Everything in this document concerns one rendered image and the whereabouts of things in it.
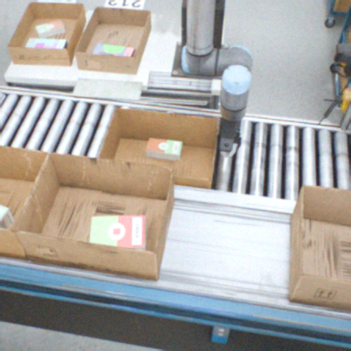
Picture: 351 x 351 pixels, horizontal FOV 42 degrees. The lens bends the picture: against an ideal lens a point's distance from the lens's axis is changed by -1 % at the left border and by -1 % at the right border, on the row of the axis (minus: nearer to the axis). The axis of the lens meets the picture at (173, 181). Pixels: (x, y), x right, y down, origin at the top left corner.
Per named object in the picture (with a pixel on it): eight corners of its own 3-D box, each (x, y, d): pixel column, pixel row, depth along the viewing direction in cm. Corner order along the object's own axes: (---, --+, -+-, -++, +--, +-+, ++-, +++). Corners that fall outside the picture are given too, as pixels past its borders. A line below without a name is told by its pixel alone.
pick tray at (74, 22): (87, 20, 236) (84, 3, 228) (71, 66, 213) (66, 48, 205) (34, 19, 238) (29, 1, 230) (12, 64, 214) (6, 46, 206)
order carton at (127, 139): (216, 149, 180) (219, 117, 167) (208, 209, 162) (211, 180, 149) (120, 138, 184) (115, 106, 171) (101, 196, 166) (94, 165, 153)
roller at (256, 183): (257, 117, 190) (254, 125, 194) (247, 220, 159) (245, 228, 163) (269, 119, 190) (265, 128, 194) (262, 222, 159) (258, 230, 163)
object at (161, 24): (225, 22, 239) (225, 16, 237) (220, 95, 204) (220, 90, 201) (41, 12, 247) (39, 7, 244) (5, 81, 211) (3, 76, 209)
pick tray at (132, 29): (152, 27, 232) (151, 10, 224) (136, 75, 208) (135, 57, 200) (98, 23, 234) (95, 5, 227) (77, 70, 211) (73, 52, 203)
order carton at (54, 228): (175, 200, 149) (175, 167, 135) (158, 282, 131) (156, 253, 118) (60, 184, 153) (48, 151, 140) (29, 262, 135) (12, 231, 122)
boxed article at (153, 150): (150, 143, 181) (150, 137, 178) (182, 147, 180) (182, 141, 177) (146, 157, 177) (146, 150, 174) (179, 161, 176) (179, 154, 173)
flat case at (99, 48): (97, 45, 220) (96, 43, 218) (135, 50, 217) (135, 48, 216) (88, 63, 211) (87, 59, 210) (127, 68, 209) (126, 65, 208)
